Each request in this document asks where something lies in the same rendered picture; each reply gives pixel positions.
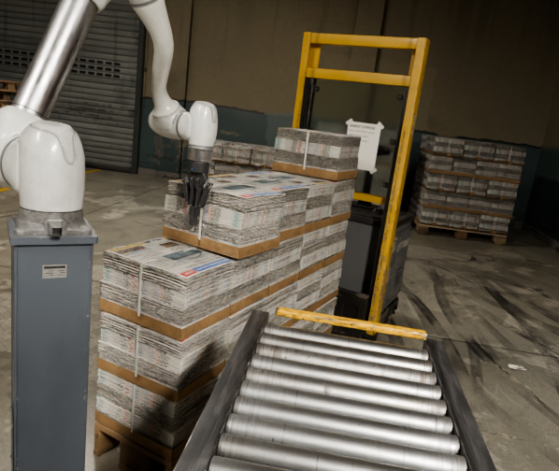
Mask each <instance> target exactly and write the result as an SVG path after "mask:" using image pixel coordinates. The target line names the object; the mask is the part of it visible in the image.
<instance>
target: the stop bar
mask: <svg viewBox="0 0 559 471"><path fill-rule="evenodd" d="M276 316H281V317H286V318H292V319H298V320H303V321H314V322H319V323H325V324H331V325H336V326H342V327H349V328H354V329H360V330H366V331H371V332H377V333H383V334H388V335H399V336H404V337H410V338H416V339H421V340H426V339H427V336H428V334H427V332H426V331H424V330H418V329H412V328H407V327H401V326H395V325H389V324H383V323H377V322H372V321H361V320H356V319H350V318H344V317H338V316H332V315H326V314H321V313H315V312H309V311H304V310H298V309H292V308H287V307H277V309H276Z"/></svg>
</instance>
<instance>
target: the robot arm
mask: <svg viewBox="0 0 559 471"><path fill-rule="evenodd" d="M110 1H111V0H60V1H59V3H58V5H57V7H56V9H55V11H54V13H53V15H52V17H51V19H50V23H49V25H48V27H47V29H46V31H45V34H44V35H43V37H42V39H41V41H40V43H39V45H38V48H37V50H36V53H35V55H34V57H33V60H32V62H31V63H30V65H29V67H28V69H27V72H26V74H25V76H24V78H23V80H22V82H21V86H20V88H19V89H18V91H17V93H16V96H15V98H14V100H13V102H12V104H11V106H6V107H1V108H0V186H2V187H5V188H8V189H11V190H15V191H16V193H18V194H19V197H20V210H19V214H13V215H12V220H13V221H14V222H15V223H16V228H15V236H70V235H77V236H90V235H92V234H93V229H92V228H90V227H89V226H88V225H87V224H86V222H85V221H84V219H83V198H84V191H85V156H84V150H83V147H82V144H81V141H80V139H79V135H78V134H77V132H76V131H74V129H73V128H72V127H71V126H70V125H67V124H65V123H61V122H57V121H49V118H50V114H51V112H52V111H53V109H54V106H55V104H56V102H57V100H58V97H59V95H60V93H61V91H62V89H63V87H64V85H65V82H66V79H67V77H68V75H69V73H70V70H71V68H72V66H73V64H74V62H75V60H76V58H77V56H78V54H79V50H80V48H81V46H82V43H83V41H84V39H85V37H86V35H87V33H88V31H89V29H90V27H91V24H92V22H93V19H94V16H95V14H96V13H99V12H101V11H102V10H103V9H104V8H105V7H106V6H107V5H108V3H109V2H110ZM129 2H130V4H131V6H132V8H133V9H134V11H135V12H136V14H137V15H138V17H139V18H140V19H141V20H142V22H143V23H144V25H145V26H146V28H147V30H148V31H149V33H150V36H151V38H152V41H153V46H154V54H153V63H152V71H151V79H150V92H151V97H152V100H153V104H154V109H153V110H152V112H151V113H150V115H149V125H150V128H151V129H152V130H153V131H154V132H155V133H156V134H158V135H160V136H164V137H168V138H172V139H184V140H187V141H189V145H188V155H187V159H189V160H191V161H189V166H188V170H189V173H188V177H186V178H182V182H183V186H184V196H185V204H186V205H189V207H190V209H189V215H190V222H189V225H191V226H195V225H197V219H198V217H199V213H200V208H201V207H204V206H205V205H206V202H207V200H208V194H209V191H210V189H211V187H212V186H213V183H210V182H209V181H208V171H209V162H211V161H212V153H213V146H214V142H215V140H216V136H217V130H218V114H217V108H216V107H215V106H214V105H213V104H211V103H210V102H205V101H195V102H194V103H193V105H192V107H191V109H190V112H187V111H186V110H185V109H184V108H183V107H182V106H181V105H180V104H179V102H178V101H176V100H172V99H171V98H170V97H169V95H168V94H167V91H166V83H167V80H168V76H169V71H170V67H171V63H172V59H173V53H174V40H173V35H172V30H171V26H170V22H169V19H168V15H167V11H166V7H165V0H129ZM204 185H205V188H204ZM203 190H204V191H203Z"/></svg>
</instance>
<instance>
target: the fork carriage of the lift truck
mask: <svg viewBox="0 0 559 471"><path fill-rule="evenodd" d="M336 297H337V303H336V305H335V310H334V311H335V312H334V314H333V315H334V316H338V317H344V318H350V319H356V320H361V321H364V320H365V319H366V310H367V304H368V298H369V295H367V294H363V293H358V292H355V291H351V290H348V289H344V288H340V287H338V294H337V296H336ZM332 330H333V331H336V332H338V335H344V336H349V337H355V338H361V339H362V336H363V331H364V330H360V329H354V328H349V327H342V326H336V325H333V328H332Z"/></svg>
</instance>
